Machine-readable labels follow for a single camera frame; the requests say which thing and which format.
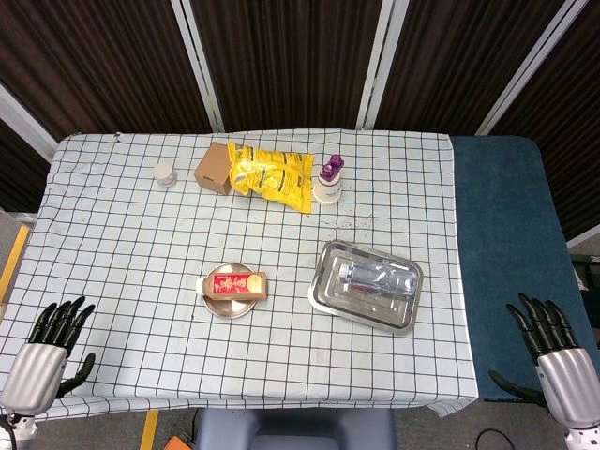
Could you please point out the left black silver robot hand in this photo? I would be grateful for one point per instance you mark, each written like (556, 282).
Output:
(35, 375)

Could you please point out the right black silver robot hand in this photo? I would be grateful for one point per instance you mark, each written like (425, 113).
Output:
(569, 379)

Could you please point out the brown milk tea bottle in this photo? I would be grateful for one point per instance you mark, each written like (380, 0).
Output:
(234, 285)

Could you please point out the clear plastic bottle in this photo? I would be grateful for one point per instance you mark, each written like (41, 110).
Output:
(375, 279)

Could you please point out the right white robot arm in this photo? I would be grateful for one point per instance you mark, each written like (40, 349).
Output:
(583, 438)

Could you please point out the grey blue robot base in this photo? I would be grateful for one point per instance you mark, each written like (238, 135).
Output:
(295, 429)

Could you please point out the dark equipment box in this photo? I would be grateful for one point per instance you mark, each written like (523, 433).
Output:
(586, 272)

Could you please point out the white checkered tablecloth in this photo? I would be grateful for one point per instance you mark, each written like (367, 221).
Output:
(117, 244)

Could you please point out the teal felt table cover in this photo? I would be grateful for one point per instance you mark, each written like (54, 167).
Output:
(506, 234)

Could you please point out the orange object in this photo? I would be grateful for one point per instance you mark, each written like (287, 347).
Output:
(180, 443)

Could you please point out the brown partition panel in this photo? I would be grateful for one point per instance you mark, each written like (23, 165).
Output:
(14, 178)
(576, 117)
(459, 61)
(94, 61)
(290, 61)

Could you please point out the rectangular steel tray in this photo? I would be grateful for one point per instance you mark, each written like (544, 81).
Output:
(375, 314)

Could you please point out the round metal plate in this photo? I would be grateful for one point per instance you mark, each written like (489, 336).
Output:
(229, 309)

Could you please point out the small white jar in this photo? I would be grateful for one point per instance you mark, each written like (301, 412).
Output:
(165, 174)

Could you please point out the small cardboard box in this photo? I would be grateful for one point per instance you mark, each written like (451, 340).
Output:
(213, 171)

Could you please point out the white paper cup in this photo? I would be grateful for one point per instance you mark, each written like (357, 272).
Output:
(326, 192)

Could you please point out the yellow snack bag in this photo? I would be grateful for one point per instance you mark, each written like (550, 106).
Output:
(272, 178)

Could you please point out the purple toy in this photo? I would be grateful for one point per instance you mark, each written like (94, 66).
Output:
(332, 166)

